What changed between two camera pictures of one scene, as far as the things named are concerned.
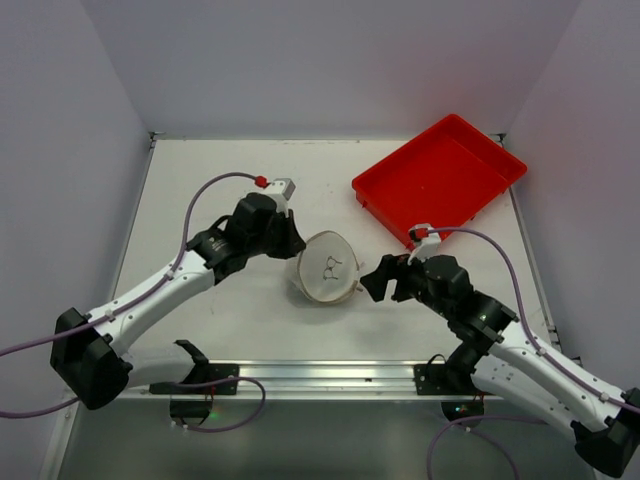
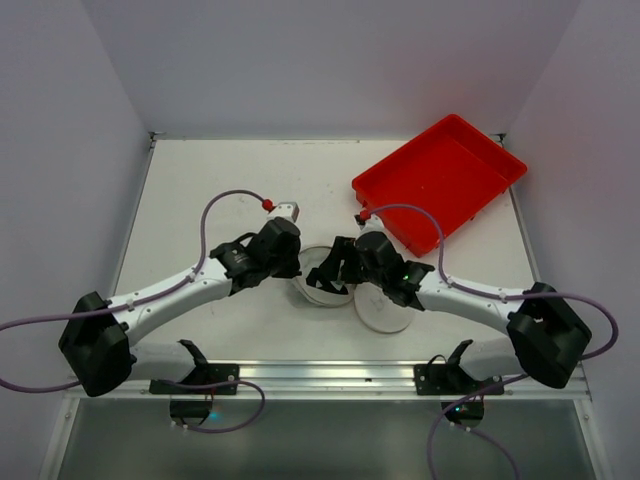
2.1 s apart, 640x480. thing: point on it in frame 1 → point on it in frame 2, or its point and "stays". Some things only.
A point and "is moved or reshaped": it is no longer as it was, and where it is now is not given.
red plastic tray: [442, 178] stays
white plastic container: [326, 268] is moved or reshaped
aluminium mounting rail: [366, 380] stays
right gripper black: [406, 282] → [343, 261]
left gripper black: [282, 232] → [288, 261]
